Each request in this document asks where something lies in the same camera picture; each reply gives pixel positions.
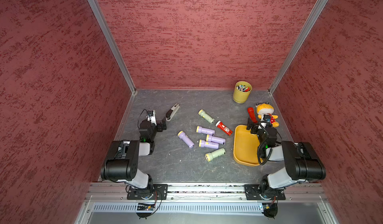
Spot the yellow plastic storage tray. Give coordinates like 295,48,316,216
233,125,260,167

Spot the purple flashlight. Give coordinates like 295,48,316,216
206,134,226,145
196,126,215,136
178,131,194,148
198,139,219,149

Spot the purple flashlight top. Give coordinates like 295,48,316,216
196,126,215,136

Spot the green flashlight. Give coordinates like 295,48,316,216
205,148,226,162
198,109,214,124

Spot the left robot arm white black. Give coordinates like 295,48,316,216
100,118,168,200

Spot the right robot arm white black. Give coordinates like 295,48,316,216
244,118,326,201

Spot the grey white stapler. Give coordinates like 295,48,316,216
166,103,180,121

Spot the orange plush toy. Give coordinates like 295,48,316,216
256,102,279,128

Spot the yellow-green pen cup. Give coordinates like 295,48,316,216
233,81,252,104

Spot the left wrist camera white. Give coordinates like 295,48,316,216
147,110,157,125

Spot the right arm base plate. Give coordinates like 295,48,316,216
244,184,286,201

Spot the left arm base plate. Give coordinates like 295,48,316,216
127,184,169,201

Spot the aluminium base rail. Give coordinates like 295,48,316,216
75,182,338,224

